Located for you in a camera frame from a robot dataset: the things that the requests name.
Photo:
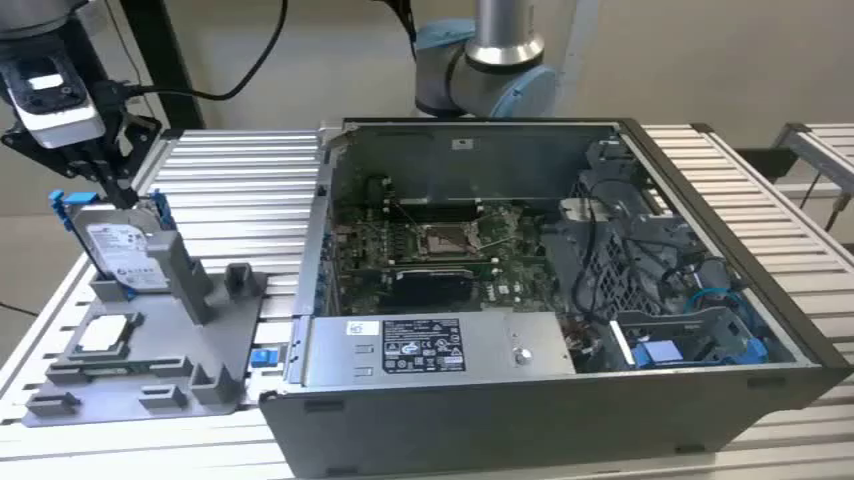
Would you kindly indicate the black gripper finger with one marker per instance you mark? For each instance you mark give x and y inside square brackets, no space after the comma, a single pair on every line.
[57,161]
[123,192]

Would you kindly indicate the hard disk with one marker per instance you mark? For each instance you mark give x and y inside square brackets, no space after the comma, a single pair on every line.
[117,245]

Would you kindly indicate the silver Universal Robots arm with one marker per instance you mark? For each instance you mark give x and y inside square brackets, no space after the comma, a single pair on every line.
[501,30]

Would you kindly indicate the blue disk carrier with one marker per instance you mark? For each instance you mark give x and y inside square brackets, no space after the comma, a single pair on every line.
[657,354]

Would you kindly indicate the gray disk bay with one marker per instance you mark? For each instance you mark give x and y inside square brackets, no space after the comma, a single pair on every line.
[714,325]

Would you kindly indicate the silver CPU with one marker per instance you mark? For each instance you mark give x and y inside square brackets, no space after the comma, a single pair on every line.
[103,332]

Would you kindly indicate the gray parts rack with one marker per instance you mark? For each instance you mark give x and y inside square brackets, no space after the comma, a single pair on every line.
[167,360]

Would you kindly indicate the small blue clamp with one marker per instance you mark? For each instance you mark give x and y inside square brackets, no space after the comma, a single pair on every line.
[262,359]

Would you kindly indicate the thin locking lever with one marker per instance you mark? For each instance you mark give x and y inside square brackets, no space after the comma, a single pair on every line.
[412,217]

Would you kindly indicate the silver power supply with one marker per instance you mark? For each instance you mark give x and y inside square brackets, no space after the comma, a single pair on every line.
[334,350]

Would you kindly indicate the black RAM slot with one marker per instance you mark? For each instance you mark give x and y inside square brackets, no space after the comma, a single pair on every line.
[437,259]
[441,201]

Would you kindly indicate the CPU socket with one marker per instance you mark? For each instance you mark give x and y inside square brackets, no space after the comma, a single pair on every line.
[444,243]

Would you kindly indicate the black graphics card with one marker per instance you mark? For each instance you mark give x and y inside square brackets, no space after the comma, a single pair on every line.
[434,287]

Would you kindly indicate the green motherboard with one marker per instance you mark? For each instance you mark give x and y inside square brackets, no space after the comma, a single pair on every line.
[521,272]

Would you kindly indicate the open black PC case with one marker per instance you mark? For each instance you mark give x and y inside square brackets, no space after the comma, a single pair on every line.
[468,425]

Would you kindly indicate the gray metal drive cage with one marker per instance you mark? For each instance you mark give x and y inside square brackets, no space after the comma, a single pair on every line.
[621,270]

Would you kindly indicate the black box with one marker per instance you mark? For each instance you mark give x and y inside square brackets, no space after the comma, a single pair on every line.
[768,162]

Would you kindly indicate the slatted metal side table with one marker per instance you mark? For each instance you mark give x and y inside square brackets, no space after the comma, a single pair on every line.
[824,145]

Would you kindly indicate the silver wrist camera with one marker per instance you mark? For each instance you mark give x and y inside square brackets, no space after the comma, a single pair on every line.
[61,122]

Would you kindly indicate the black upright post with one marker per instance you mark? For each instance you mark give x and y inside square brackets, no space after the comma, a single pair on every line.
[174,60]

